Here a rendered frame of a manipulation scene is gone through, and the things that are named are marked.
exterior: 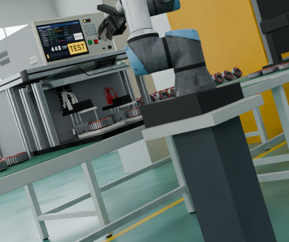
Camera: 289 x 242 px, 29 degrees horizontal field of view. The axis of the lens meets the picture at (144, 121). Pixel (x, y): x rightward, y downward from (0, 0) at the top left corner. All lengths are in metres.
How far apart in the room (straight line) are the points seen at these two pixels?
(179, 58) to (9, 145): 1.04
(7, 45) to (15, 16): 7.68
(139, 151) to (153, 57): 4.71
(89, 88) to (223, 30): 3.53
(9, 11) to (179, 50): 8.53
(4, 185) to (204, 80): 0.75
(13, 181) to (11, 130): 0.78
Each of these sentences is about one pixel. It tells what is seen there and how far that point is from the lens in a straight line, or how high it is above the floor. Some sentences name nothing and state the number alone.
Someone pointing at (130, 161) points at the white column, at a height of 0.13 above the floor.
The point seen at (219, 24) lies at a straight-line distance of 6.16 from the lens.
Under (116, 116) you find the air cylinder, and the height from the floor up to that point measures 0.80.
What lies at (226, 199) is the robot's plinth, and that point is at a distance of 1.93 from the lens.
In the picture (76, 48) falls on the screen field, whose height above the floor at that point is 1.16.
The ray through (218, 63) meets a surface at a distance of 6.23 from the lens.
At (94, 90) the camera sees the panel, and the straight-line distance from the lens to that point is 2.79.
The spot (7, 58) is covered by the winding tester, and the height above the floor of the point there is 1.22.
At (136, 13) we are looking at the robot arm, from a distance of 1.97.
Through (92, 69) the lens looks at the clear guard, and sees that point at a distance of 2.29.
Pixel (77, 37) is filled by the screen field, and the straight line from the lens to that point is 2.64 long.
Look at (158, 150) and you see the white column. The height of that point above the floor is 0.18.
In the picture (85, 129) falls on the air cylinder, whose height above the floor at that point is 0.79.
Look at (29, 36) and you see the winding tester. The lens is 2.56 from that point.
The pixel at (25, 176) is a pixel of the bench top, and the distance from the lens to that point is 1.87.
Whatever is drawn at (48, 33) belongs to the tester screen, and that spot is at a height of 1.25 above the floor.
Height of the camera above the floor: 0.87
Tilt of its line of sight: 3 degrees down
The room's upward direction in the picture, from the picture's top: 17 degrees counter-clockwise
